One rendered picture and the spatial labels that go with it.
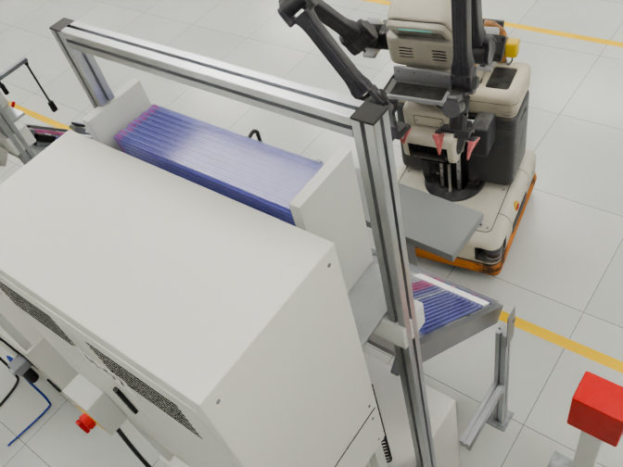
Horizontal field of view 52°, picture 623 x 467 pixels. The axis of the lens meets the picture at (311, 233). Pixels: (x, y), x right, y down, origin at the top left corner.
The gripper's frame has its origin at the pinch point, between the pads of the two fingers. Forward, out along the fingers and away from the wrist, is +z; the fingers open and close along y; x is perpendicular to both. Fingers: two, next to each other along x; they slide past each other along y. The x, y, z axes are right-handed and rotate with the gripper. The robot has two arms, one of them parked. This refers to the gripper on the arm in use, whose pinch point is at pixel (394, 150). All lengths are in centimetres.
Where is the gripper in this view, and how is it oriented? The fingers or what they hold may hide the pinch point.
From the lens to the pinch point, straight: 222.1
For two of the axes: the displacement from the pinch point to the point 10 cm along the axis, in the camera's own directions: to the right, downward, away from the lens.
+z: 2.6, 6.0, 7.6
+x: -7.2, -4.1, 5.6
